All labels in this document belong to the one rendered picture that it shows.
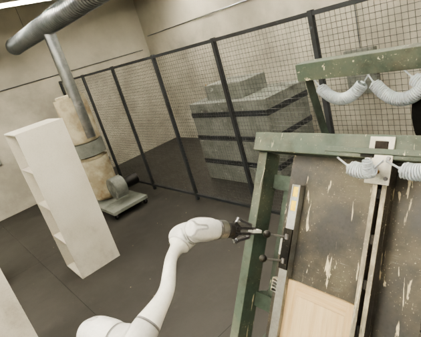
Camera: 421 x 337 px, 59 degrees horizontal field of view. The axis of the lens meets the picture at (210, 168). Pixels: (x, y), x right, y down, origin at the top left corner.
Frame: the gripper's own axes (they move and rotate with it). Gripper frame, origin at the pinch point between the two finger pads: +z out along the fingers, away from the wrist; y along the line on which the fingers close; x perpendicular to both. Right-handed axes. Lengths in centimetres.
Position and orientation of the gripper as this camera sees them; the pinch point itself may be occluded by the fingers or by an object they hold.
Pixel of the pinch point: (254, 231)
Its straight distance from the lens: 189.3
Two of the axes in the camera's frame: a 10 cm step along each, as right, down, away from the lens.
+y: -1.6, 9.9, -0.1
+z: 7.6, 1.3, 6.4
